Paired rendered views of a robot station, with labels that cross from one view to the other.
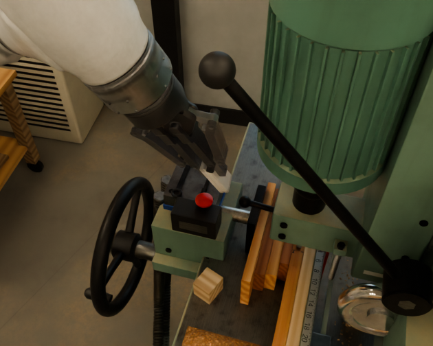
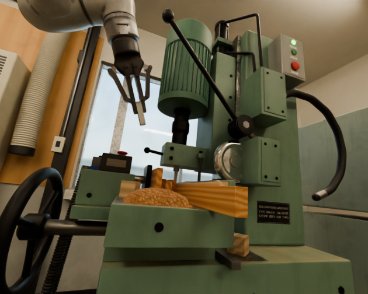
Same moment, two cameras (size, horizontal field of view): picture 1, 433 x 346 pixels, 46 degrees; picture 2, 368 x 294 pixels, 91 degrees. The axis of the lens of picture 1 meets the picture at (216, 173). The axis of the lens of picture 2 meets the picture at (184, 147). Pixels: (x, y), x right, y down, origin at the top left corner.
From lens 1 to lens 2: 0.79 m
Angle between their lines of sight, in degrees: 69
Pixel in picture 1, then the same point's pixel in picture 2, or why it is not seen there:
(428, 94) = (217, 63)
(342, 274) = not seen: hidden behind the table
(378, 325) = (237, 167)
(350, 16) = (197, 31)
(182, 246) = (102, 186)
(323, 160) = (193, 83)
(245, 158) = not seen: hidden behind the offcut
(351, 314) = (223, 163)
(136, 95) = (131, 25)
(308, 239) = (183, 158)
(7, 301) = not seen: outside the picture
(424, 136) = (220, 79)
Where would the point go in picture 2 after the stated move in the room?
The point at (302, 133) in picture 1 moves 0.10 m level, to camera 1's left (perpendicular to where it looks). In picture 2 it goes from (185, 72) to (156, 57)
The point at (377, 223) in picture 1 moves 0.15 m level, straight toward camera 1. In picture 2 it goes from (214, 123) to (231, 101)
